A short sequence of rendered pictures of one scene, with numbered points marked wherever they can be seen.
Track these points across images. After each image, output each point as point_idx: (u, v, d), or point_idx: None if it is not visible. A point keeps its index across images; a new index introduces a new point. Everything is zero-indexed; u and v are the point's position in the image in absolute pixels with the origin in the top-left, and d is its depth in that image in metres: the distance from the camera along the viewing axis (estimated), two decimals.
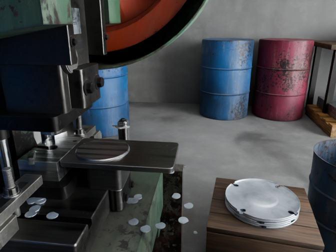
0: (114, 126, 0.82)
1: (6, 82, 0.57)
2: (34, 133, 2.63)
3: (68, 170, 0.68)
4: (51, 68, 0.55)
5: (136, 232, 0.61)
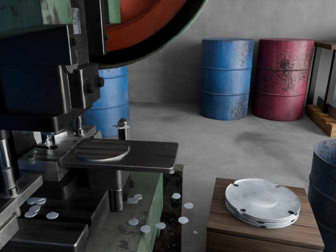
0: (114, 126, 0.82)
1: (6, 82, 0.57)
2: (34, 133, 2.63)
3: (68, 170, 0.68)
4: (51, 68, 0.55)
5: (136, 232, 0.61)
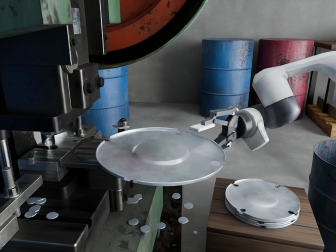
0: (114, 126, 0.82)
1: (6, 82, 0.57)
2: (34, 133, 2.63)
3: (68, 170, 0.68)
4: (51, 68, 0.55)
5: (136, 232, 0.61)
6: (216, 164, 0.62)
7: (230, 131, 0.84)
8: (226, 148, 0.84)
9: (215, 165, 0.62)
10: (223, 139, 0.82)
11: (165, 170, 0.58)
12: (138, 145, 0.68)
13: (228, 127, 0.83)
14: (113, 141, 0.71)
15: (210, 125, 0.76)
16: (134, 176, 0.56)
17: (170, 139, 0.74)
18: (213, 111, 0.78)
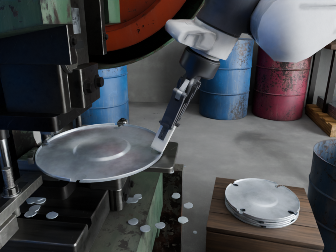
0: None
1: (6, 82, 0.57)
2: (34, 133, 2.63)
3: None
4: (51, 68, 0.55)
5: (136, 232, 0.61)
6: (156, 151, 0.66)
7: None
8: (171, 99, 0.57)
9: (156, 152, 0.66)
10: None
11: (109, 165, 0.60)
12: (79, 145, 0.68)
13: None
14: (52, 145, 0.70)
15: (161, 127, 0.65)
16: (79, 176, 0.57)
17: (109, 134, 0.76)
18: None
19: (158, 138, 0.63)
